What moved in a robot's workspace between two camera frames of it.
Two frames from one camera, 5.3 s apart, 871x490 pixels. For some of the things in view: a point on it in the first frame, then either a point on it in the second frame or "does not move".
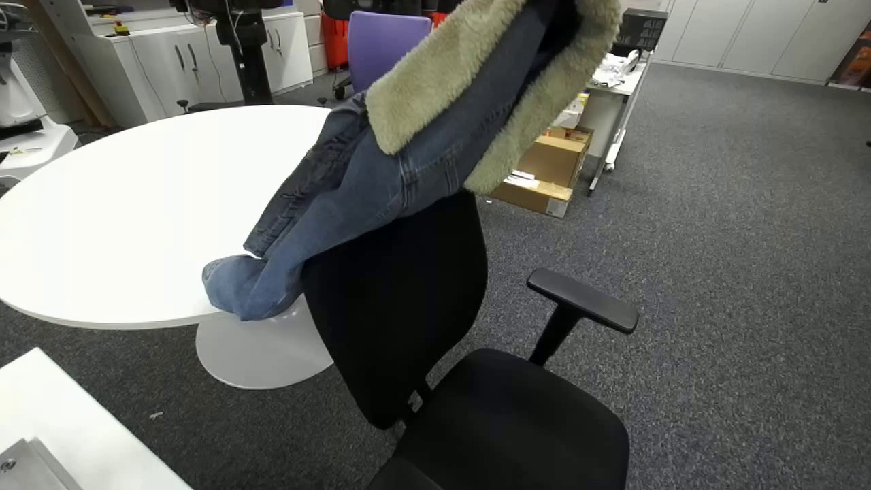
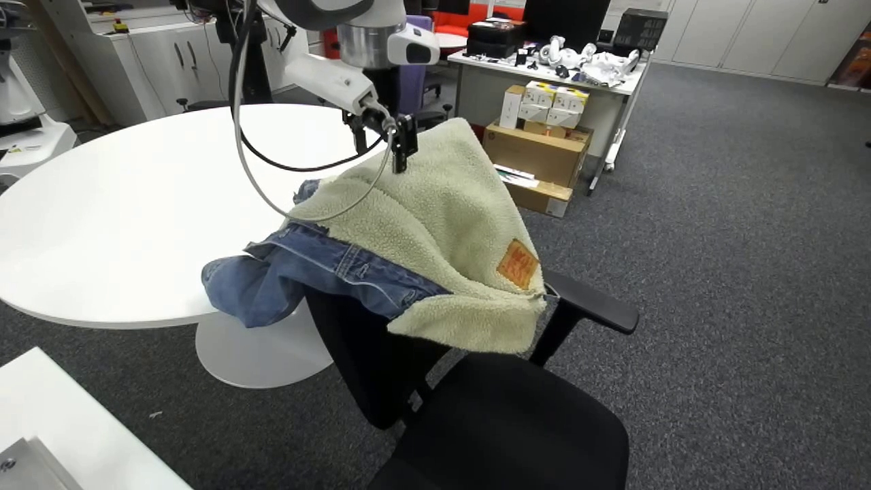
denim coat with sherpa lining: x=448 y=117 -> x=370 y=234
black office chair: x=397 y=300 does not move
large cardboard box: x=548 y=177 does not move
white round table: x=121 y=233 does not move
